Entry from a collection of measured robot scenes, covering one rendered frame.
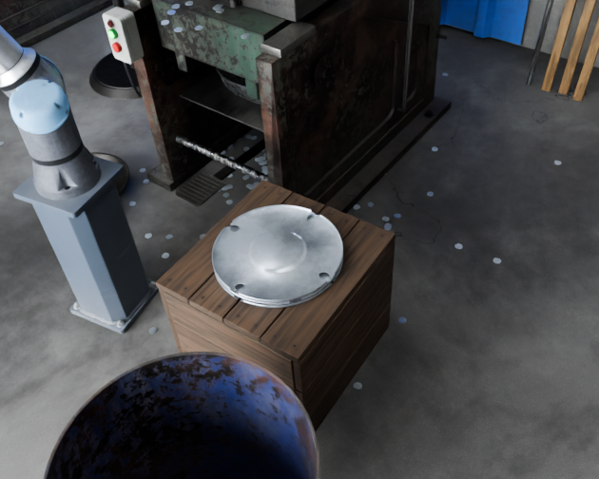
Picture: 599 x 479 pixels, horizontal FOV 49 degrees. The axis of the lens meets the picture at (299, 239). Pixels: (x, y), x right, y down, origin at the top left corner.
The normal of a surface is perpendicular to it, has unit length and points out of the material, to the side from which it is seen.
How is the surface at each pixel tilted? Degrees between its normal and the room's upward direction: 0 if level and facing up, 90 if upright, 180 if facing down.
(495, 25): 90
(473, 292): 0
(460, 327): 0
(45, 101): 8
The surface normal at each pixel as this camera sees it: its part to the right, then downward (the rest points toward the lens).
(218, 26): -0.60, 0.59
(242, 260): -0.05, -0.70
